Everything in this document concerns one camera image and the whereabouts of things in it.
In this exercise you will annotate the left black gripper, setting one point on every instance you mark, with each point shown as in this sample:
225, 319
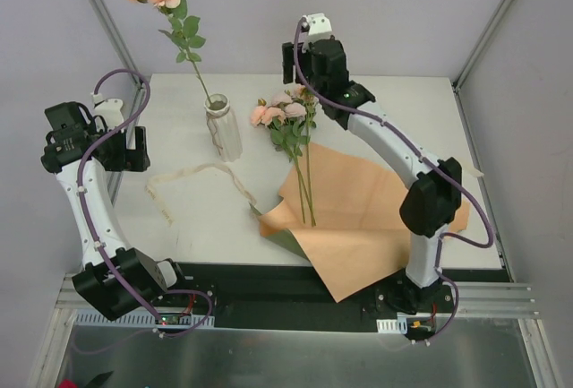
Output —
135, 149

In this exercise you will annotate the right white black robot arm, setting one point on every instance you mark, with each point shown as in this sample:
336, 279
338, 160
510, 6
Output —
432, 185

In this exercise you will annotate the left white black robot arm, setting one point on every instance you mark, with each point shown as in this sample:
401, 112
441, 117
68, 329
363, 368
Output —
115, 278

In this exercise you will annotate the pink flower bouquet green leaves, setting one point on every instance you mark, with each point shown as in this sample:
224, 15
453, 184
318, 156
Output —
289, 117

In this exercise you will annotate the green wrapping paper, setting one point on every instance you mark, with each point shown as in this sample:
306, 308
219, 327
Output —
280, 236

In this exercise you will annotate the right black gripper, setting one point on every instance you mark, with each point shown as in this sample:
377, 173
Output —
288, 63

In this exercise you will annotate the right white cable duct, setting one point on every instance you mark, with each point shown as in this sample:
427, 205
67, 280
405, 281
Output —
392, 326

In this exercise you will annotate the white cable duct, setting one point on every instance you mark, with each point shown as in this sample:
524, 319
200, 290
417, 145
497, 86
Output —
143, 319
392, 326

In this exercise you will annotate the orange wrapping paper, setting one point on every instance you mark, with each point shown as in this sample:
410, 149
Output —
359, 237

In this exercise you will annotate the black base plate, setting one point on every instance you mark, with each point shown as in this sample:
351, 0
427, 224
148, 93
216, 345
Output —
294, 298

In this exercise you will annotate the red black object bottom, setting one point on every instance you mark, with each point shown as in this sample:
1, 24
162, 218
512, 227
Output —
97, 381

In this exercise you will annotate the white ribbed ceramic vase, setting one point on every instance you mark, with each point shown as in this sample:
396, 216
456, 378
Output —
223, 127

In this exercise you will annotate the right aluminium frame post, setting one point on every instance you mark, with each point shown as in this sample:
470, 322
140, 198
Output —
485, 39

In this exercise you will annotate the aluminium frame post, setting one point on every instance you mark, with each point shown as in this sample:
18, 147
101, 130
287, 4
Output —
114, 36
485, 39

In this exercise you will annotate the aluminium front rail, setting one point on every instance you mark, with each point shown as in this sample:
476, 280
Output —
497, 300

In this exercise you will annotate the left aluminium frame post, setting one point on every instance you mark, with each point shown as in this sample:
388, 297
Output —
114, 36

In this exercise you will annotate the left white cable duct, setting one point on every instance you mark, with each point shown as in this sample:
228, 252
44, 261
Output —
143, 319

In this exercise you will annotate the cream ribbon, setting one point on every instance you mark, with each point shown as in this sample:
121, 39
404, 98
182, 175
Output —
202, 178

